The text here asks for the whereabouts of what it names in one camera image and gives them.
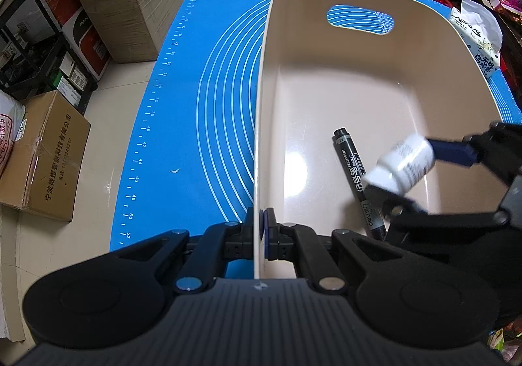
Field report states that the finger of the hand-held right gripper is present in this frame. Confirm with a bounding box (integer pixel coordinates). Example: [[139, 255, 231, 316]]
[[381, 191, 512, 243], [426, 120, 522, 187]]

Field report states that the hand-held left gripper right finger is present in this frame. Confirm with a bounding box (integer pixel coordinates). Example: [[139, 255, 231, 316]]
[[263, 208, 408, 294]]

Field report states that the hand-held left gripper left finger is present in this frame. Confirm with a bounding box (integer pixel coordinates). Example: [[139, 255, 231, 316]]
[[108, 207, 262, 295]]

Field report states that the white plastic bottle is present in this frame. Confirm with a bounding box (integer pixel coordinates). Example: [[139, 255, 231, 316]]
[[363, 134, 434, 196]]

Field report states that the black marker pen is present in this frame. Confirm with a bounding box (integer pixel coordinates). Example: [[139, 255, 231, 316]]
[[333, 127, 387, 240]]

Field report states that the beige plastic basket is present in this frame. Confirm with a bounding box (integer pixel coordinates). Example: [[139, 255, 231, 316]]
[[252, 0, 504, 281]]

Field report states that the white tissue pack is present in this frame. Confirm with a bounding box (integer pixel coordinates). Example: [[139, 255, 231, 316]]
[[449, 0, 504, 81]]

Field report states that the blue silicone baking mat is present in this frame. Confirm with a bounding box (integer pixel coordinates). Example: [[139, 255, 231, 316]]
[[109, 0, 522, 281]]

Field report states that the black-printed cardboard box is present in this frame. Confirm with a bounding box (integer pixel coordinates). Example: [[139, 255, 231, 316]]
[[0, 89, 91, 223]]

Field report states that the black metal rack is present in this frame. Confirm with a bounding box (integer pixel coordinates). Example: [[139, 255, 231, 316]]
[[0, 0, 99, 116]]

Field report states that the plastic-wrapped cardboard box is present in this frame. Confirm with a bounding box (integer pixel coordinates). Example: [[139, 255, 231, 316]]
[[79, 0, 185, 64]]

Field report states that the red white appliance carton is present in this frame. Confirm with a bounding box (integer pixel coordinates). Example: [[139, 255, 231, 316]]
[[41, 0, 112, 82]]

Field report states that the white red-printed plastic bag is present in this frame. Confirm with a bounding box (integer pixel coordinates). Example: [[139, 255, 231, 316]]
[[0, 88, 26, 179]]

